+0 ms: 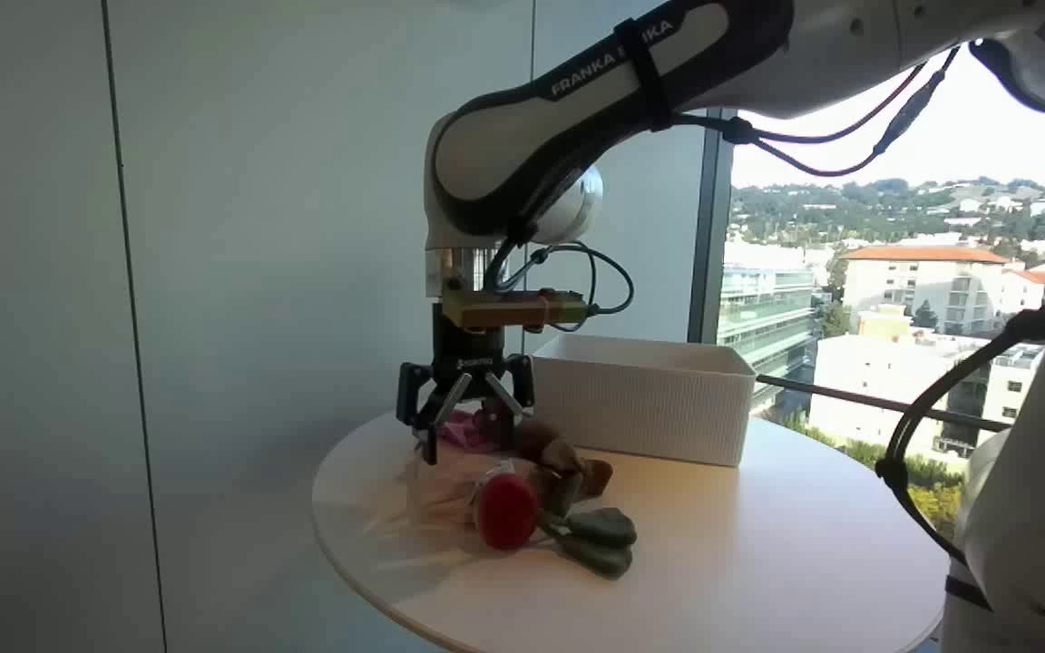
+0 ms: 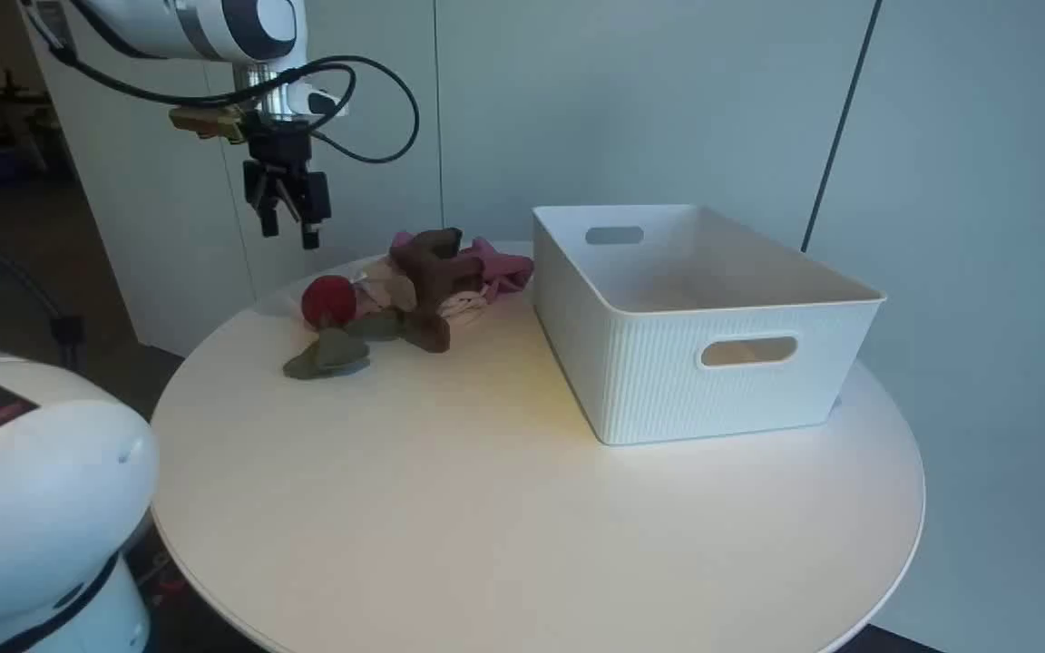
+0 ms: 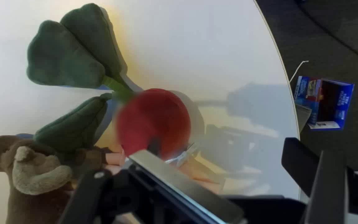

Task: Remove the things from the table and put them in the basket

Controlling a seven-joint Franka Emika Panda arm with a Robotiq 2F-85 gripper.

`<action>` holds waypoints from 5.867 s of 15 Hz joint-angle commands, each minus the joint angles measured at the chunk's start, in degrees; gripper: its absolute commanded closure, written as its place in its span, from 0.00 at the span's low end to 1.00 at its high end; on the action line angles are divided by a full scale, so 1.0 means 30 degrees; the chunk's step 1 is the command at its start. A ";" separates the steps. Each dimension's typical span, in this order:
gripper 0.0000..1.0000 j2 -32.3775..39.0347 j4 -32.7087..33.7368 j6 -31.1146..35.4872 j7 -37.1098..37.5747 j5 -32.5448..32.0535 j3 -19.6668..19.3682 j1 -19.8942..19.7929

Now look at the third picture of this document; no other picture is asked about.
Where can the blue cardboard box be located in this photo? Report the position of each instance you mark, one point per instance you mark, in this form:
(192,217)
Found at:
(328,102)

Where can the pink patterned cloth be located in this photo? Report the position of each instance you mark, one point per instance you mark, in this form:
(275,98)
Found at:
(189,164)

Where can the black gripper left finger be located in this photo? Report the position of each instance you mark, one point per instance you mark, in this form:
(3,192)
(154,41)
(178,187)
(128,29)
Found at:
(101,197)

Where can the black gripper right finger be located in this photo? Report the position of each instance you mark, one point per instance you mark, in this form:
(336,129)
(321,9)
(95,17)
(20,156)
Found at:
(330,185)

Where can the red plush radish toy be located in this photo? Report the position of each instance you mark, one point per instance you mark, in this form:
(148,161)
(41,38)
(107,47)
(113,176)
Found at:
(81,52)

